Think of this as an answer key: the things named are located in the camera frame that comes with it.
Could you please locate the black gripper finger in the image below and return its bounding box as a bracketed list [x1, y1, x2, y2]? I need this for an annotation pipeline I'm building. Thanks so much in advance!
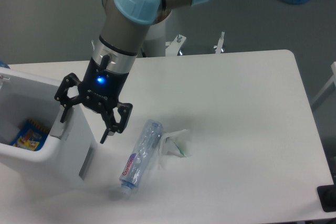
[100, 102, 133, 144]
[54, 73, 81, 123]

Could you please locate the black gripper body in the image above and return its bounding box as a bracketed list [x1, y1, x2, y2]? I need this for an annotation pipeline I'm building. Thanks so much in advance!
[78, 57, 128, 113]

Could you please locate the crushed clear plastic bottle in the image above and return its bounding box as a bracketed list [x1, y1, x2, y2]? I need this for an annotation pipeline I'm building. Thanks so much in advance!
[119, 120, 163, 196]

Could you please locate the colourful snack packet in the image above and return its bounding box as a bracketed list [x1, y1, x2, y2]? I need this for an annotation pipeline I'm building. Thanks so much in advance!
[10, 119, 50, 152]

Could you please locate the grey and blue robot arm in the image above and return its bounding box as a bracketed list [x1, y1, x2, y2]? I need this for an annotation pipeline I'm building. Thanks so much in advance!
[55, 0, 209, 141]

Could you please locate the white frame at right edge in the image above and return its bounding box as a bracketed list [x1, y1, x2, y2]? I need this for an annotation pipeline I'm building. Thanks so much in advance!
[310, 62, 335, 112]

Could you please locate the white push-button trash can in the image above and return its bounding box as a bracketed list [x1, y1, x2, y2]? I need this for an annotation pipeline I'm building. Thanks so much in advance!
[1, 68, 97, 188]

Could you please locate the crumpled clear plastic wrapper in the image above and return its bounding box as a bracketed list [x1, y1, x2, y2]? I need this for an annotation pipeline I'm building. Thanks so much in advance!
[159, 129, 193, 166]

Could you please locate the black device at table edge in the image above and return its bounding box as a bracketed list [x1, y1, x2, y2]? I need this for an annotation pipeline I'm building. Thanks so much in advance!
[317, 185, 335, 212]

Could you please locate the blue object at left edge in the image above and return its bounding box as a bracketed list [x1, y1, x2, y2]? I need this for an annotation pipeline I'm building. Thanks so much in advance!
[0, 60, 10, 69]

